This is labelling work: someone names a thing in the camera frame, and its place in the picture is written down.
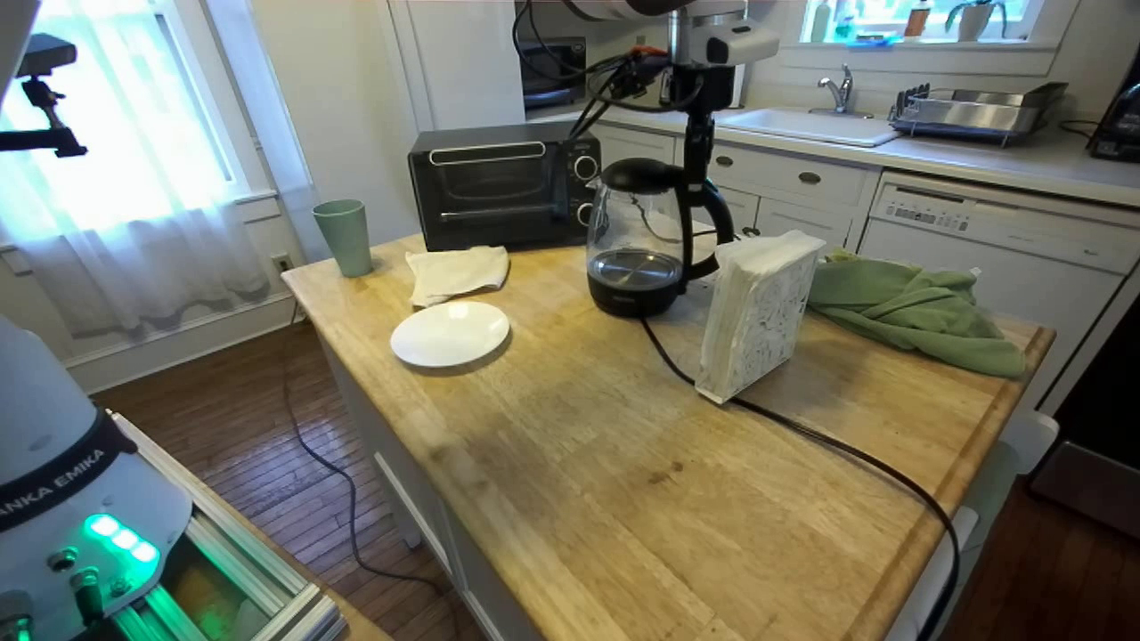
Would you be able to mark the green dish towel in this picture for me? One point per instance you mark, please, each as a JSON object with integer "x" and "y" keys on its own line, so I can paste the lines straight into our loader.
{"x": 912, "y": 315}

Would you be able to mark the white paper towel roll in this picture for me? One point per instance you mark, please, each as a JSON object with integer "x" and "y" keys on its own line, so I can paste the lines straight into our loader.
{"x": 740, "y": 88}

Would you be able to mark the white folded cloth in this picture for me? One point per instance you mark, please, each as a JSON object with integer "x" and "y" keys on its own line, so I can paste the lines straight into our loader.
{"x": 458, "y": 272}

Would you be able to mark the white kitchen island base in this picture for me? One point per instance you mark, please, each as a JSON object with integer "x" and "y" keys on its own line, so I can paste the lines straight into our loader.
{"x": 468, "y": 570}

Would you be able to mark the black camera on stand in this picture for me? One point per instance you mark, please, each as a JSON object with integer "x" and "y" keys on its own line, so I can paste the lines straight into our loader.
{"x": 42, "y": 59}

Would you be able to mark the green plastic cup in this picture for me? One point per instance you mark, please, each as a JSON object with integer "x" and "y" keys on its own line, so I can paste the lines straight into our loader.
{"x": 347, "y": 238}

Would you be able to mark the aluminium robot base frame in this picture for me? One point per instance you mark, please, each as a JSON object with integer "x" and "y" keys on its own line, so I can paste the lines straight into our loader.
{"x": 254, "y": 570}

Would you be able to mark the black glass electric kettle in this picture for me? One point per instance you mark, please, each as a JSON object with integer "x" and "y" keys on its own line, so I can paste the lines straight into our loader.
{"x": 634, "y": 278}

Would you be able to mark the white dishwasher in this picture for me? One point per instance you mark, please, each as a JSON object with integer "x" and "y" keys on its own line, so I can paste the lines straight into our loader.
{"x": 1019, "y": 261}

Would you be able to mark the black toaster oven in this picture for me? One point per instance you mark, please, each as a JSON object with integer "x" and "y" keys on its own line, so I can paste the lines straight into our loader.
{"x": 500, "y": 190}

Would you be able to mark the black coffee maker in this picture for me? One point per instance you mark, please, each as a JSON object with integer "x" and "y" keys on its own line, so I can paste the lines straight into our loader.
{"x": 1120, "y": 120}

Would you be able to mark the clear soap bottle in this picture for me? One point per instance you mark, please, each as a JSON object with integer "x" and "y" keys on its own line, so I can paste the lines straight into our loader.
{"x": 819, "y": 22}

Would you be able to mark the dish rack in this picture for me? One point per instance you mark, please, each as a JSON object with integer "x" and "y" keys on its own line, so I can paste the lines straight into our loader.
{"x": 973, "y": 115}

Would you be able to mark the orange cup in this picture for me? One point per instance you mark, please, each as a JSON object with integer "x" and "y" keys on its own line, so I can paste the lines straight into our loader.
{"x": 918, "y": 22}

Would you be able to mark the white sheer curtain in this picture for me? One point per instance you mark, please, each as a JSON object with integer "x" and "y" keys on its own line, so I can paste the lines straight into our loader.
{"x": 119, "y": 238}

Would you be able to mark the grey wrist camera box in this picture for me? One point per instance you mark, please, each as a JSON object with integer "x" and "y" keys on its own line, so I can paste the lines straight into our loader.
{"x": 745, "y": 43}

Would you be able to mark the black microwave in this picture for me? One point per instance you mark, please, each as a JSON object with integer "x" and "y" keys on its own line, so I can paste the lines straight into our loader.
{"x": 549, "y": 78}

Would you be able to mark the white kitchen sink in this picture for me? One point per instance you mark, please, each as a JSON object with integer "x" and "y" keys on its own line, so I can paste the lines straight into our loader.
{"x": 806, "y": 128}

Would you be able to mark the white round plate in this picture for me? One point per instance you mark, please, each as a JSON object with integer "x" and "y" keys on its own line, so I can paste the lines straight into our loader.
{"x": 449, "y": 335}

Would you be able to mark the white kitchen base cabinet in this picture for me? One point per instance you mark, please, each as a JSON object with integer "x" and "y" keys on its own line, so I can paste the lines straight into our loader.
{"x": 786, "y": 183}

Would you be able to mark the chrome sink faucet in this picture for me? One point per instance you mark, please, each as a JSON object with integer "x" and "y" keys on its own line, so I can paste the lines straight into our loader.
{"x": 843, "y": 90}

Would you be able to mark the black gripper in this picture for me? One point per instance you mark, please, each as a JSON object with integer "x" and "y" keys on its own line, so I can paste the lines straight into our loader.
{"x": 696, "y": 120}

